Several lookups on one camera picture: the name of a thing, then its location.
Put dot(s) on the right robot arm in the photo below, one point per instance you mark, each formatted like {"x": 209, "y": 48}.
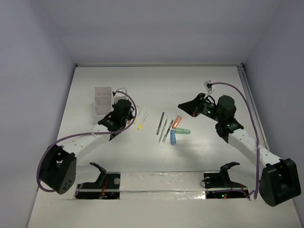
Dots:
{"x": 277, "y": 179}

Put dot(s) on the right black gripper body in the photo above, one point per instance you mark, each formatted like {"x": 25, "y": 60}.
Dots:
{"x": 208, "y": 109}

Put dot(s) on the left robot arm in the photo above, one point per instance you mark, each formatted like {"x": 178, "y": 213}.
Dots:
{"x": 56, "y": 170}

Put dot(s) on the white pen yellow tip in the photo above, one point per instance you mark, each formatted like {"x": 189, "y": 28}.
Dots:
{"x": 142, "y": 121}

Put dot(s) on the translucent pink pen holder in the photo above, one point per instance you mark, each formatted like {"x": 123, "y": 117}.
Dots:
{"x": 102, "y": 100}

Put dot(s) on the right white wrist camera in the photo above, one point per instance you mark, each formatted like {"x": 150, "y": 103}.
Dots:
{"x": 209, "y": 88}

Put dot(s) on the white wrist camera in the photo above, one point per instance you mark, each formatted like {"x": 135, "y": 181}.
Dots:
{"x": 209, "y": 88}
{"x": 120, "y": 93}

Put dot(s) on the orange translucent eraser case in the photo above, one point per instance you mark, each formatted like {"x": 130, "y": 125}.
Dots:
{"x": 176, "y": 122}

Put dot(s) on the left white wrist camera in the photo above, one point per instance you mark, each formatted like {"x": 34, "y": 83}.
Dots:
{"x": 120, "y": 93}

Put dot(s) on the green translucent eraser case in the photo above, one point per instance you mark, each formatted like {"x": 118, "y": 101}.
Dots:
{"x": 182, "y": 131}

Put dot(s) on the blue translucent eraser case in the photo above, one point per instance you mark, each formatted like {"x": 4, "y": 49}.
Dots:
{"x": 172, "y": 137}

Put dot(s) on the dark grey pen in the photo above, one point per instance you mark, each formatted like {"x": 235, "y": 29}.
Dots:
{"x": 159, "y": 126}

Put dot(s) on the green dark pen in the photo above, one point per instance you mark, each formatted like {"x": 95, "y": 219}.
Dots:
{"x": 167, "y": 132}

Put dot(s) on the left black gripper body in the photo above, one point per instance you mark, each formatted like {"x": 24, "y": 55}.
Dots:
{"x": 129, "y": 114}

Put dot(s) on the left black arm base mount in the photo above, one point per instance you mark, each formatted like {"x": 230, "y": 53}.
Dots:
{"x": 106, "y": 186}

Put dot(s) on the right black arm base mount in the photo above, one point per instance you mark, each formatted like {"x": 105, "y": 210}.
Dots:
{"x": 218, "y": 185}

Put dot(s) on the clear silver pen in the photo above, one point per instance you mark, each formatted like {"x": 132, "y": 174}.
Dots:
{"x": 162, "y": 131}

